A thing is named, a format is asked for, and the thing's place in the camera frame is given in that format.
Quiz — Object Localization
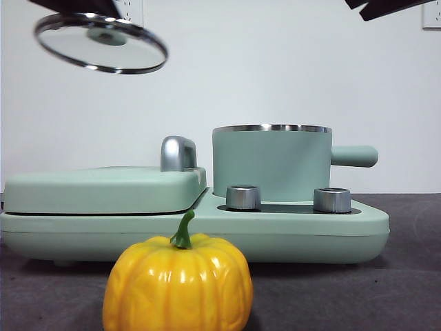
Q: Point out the yellow pumpkin with green stem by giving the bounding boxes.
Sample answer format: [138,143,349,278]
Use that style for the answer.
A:
[102,210,254,331]

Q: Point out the mint green pot with handle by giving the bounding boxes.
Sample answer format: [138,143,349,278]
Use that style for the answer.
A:
[212,123,379,204]

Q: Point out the glass lid with green knob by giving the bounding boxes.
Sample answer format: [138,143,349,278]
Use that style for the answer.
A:
[33,12,170,75]

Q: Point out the white wall socket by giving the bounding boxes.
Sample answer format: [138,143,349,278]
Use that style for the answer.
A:
[112,0,144,32]
[422,3,441,31]

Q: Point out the mint green grill cover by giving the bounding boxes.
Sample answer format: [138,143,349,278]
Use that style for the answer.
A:
[2,165,207,215]

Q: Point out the black control panel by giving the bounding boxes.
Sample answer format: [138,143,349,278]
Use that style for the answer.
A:
[217,203,362,214]

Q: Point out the silver grill cover handle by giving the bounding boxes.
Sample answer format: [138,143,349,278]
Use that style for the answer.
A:
[160,136,198,172]

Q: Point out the mint green breakfast machine base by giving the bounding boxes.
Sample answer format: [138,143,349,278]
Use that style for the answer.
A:
[0,188,391,268]

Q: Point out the silver control knob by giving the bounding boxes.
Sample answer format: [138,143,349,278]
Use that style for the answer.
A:
[313,188,351,213]
[225,185,262,210]

